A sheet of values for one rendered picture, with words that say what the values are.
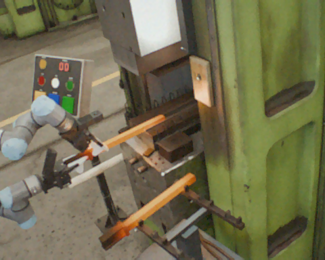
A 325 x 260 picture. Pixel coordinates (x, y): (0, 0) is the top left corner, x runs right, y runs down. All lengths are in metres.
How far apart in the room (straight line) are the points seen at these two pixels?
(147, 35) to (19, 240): 1.88
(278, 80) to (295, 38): 0.16
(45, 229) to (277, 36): 2.06
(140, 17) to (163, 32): 0.11
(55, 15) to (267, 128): 5.31
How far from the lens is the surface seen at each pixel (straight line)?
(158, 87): 1.97
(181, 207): 1.80
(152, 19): 1.48
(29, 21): 6.51
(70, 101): 2.06
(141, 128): 1.74
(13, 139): 1.46
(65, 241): 2.81
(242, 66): 1.30
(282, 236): 2.10
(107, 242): 1.36
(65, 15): 6.56
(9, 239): 3.01
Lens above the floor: 1.96
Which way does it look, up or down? 34 degrees down
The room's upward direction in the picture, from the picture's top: 11 degrees counter-clockwise
